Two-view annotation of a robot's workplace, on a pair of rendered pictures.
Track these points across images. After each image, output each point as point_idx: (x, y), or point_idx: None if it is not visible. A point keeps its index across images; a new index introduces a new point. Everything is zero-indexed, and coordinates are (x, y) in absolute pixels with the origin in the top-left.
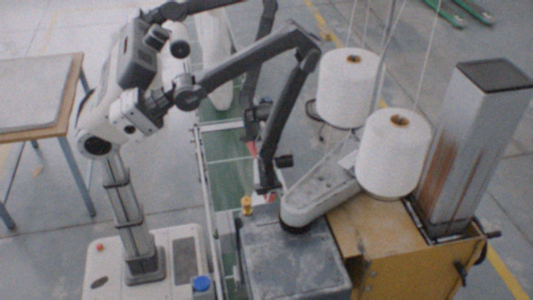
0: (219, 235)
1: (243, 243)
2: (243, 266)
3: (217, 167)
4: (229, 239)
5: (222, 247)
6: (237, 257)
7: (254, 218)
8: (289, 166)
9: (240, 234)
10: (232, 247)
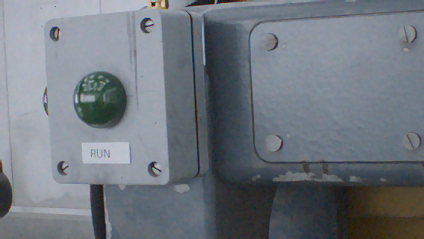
0: (161, 15)
1: (279, 4)
2: (338, 95)
3: None
4: (188, 60)
5: (172, 118)
6: (203, 236)
7: (205, 7)
8: (1, 201)
9: (230, 10)
10: (197, 130)
